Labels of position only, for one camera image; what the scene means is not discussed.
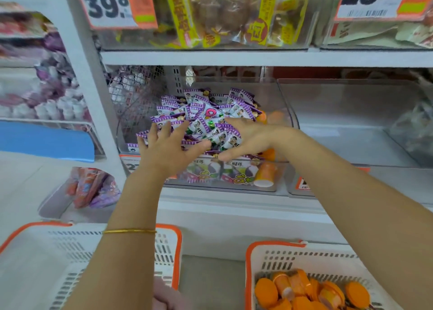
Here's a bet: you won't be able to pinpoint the gold bracelet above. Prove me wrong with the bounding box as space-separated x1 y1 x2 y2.
102 229 157 235

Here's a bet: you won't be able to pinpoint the clear plastic bag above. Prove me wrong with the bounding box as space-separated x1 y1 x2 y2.
387 98 433 166

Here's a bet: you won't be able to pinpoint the person's left forearm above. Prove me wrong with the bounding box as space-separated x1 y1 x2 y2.
61 167 185 310

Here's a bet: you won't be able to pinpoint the person's right hand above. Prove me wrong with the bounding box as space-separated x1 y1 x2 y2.
217 116 295 163

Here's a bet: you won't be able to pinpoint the clear bin of pale snack packets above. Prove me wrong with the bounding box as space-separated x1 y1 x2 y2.
315 0 433 50

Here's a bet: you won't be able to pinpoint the white metal shelf rack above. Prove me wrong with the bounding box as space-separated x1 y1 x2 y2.
0 0 433 253

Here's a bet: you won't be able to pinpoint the shelves of purple white packets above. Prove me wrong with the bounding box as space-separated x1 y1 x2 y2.
0 2 93 122

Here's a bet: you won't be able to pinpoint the clear bin of pink packets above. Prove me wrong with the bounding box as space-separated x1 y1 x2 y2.
38 166 122 220

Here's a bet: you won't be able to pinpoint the wire mesh divider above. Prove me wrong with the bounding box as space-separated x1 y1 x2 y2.
105 65 166 144

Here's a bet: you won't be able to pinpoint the blue shelf panel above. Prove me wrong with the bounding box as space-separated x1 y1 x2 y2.
0 120 96 163

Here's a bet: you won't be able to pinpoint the pile of purple candy packets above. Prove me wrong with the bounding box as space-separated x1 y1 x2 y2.
127 88 263 185

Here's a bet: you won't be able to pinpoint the person's right forearm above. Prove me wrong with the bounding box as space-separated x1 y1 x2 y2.
271 126 433 310

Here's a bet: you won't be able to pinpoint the person's left hand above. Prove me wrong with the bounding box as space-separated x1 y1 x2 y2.
136 120 212 179

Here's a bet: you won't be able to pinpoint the white basket with orange rim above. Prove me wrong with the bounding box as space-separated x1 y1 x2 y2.
245 240 403 310
0 221 183 310

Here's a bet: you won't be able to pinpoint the pile of orange jelly cups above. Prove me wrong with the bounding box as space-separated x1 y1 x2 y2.
254 268 371 310

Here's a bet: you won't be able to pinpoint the clear bin of yellow snack packets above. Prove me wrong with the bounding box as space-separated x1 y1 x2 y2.
93 0 320 50

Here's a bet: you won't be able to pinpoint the empty clear plastic bin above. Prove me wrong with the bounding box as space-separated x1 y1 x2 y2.
277 78 433 199

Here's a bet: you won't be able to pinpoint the clear plastic candy bin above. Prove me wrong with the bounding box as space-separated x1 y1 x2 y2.
115 76 300 192

